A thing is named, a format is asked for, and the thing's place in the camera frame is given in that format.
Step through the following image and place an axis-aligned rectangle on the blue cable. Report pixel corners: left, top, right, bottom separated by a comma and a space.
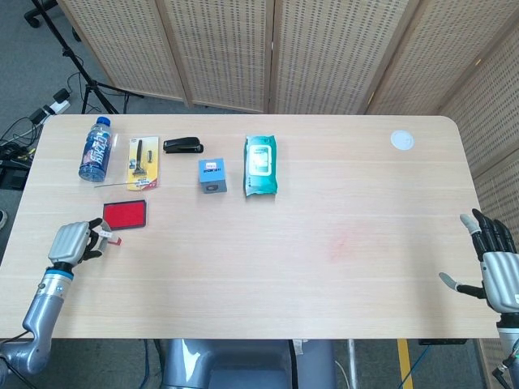
399, 346, 431, 389

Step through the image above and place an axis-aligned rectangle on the black box on floor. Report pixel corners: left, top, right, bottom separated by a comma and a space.
0, 160, 32, 190

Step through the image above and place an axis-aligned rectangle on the blue labelled drink bottle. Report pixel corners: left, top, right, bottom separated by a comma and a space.
78, 116, 114, 182

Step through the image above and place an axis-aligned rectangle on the red ink pad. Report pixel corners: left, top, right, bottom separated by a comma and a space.
102, 199, 148, 233

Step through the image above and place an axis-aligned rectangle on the black office chair base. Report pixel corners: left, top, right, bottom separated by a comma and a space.
23, 0, 82, 41

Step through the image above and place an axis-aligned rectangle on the clear ink pad lid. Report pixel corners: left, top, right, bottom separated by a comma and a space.
93, 181, 130, 203

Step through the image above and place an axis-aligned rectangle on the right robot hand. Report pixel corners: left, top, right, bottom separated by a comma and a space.
439, 208, 519, 314

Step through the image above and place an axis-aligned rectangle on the black stapler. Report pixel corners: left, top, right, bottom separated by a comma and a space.
162, 136, 205, 155

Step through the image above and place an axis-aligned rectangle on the black cable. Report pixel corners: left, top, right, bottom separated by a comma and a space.
287, 339, 299, 389

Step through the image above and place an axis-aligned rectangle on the green wet wipes pack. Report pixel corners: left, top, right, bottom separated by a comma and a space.
242, 135, 279, 199

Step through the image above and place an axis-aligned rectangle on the black tripod stand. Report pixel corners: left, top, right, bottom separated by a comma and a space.
30, 0, 145, 115

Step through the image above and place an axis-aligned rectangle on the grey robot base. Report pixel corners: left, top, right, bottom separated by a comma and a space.
160, 338, 337, 389

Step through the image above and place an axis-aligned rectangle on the grey round cable grommet cap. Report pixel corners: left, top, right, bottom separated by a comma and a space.
390, 129, 416, 152

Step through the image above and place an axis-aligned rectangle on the razor in yellow blister pack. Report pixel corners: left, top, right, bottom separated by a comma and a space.
126, 135, 161, 191

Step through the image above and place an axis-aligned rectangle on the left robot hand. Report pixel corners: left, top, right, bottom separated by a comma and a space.
47, 217, 105, 267

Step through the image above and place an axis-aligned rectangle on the white power strip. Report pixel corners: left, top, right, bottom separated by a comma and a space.
42, 100, 70, 118

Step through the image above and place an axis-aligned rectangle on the small blue cardboard box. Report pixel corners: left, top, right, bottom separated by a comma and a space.
197, 157, 228, 195

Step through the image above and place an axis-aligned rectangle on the woven wooden folding screen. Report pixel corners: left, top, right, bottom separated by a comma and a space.
440, 34, 519, 389
58, 0, 519, 117

